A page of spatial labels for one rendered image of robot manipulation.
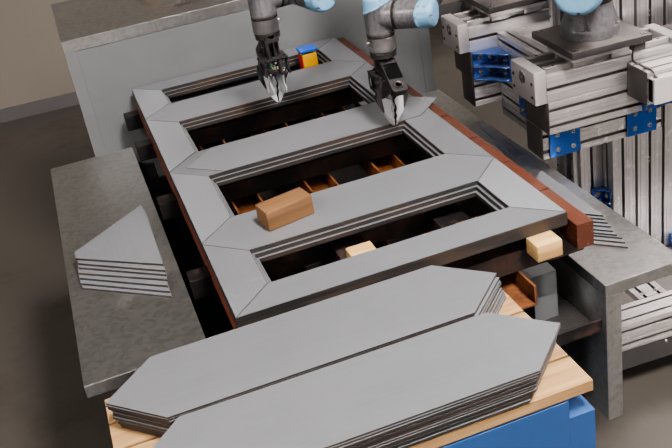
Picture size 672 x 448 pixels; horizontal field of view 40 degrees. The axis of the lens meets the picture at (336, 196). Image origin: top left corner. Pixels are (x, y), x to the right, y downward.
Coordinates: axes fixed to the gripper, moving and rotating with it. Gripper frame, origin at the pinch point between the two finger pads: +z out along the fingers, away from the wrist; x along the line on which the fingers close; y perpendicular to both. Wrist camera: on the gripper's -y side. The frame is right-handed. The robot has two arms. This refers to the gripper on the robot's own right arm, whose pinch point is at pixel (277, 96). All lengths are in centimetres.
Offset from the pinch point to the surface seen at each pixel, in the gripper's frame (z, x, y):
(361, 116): 5.8, 19.2, 17.1
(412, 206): 7, 10, 73
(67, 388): 92, -84, -25
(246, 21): -6, 9, -63
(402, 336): 6, -13, 119
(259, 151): 6.2, -12.4, 20.9
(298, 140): 6.0, -1.2, 21.1
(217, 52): 2, -4, -63
